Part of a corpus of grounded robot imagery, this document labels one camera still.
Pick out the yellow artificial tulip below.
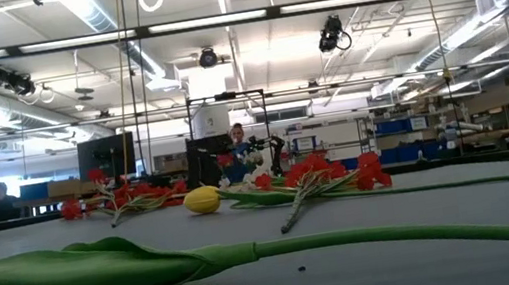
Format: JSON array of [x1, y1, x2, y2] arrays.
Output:
[[0, 130, 509, 285], [180, 139, 509, 230]]

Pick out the red artificial flower bunch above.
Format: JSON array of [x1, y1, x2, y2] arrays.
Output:
[[250, 141, 398, 238], [54, 155, 195, 237]]

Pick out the black overhead light bar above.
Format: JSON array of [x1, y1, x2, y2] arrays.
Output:
[[0, 0, 413, 62]]

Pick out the black hanging camera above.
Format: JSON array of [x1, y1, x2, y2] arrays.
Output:
[[314, 11, 354, 56], [197, 45, 220, 70], [0, 58, 37, 100]]

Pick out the black background monitor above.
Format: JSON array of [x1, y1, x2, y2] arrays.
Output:
[[74, 130, 140, 184]]

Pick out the blue grey table mat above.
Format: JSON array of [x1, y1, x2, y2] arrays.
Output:
[[0, 152, 509, 285]]

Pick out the black computer case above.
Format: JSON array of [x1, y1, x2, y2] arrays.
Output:
[[182, 133, 240, 192]]

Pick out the white artificial flower bunch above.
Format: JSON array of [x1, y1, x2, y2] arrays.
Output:
[[213, 148, 270, 192]]

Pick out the black table frame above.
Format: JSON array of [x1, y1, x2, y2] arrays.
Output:
[[0, 143, 509, 241]]

